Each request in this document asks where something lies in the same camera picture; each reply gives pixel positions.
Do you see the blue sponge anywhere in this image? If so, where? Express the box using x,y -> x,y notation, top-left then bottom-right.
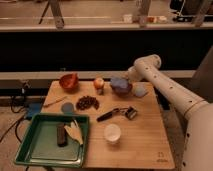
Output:
110,77 -> 128,88

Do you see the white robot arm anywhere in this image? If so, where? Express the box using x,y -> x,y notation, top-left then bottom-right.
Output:
127,54 -> 213,171

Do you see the purple bowl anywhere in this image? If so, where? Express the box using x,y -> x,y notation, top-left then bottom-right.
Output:
110,83 -> 132,96

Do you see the red bowl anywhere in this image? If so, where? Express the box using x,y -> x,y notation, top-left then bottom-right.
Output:
59,73 -> 78,90

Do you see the bunch of dark grapes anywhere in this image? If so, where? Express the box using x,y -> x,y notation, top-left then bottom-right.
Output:
76,96 -> 100,110

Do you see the light blue cup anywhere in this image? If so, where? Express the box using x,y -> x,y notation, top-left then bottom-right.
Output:
132,85 -> 147,98

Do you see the grey round lid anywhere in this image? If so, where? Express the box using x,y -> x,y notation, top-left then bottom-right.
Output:
61,102 -> 74,113

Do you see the white plastic cup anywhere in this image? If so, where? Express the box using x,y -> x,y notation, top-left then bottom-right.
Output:
104,124 -> 121,144

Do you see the wooden cutting board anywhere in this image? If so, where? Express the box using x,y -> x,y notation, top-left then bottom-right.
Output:
42,81 -> 175,169

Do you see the wooden stick utensil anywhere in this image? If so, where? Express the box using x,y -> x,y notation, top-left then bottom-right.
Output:
43,96 -> 67,108

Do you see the dark rectangular block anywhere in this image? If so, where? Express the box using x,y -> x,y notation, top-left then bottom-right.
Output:
57,123 -> 67,147

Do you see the blue box on floor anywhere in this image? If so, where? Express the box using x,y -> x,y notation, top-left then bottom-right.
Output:
26,103 -> 42,120

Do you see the green plastic tray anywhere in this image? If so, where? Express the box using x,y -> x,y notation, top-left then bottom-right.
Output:
14,114 -> 90,168

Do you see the black handled vegetable peeler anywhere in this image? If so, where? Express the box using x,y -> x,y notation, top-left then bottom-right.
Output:
96,107 -> 137,122

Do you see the black cable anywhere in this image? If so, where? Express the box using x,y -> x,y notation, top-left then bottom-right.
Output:
0,80 -> 32,144

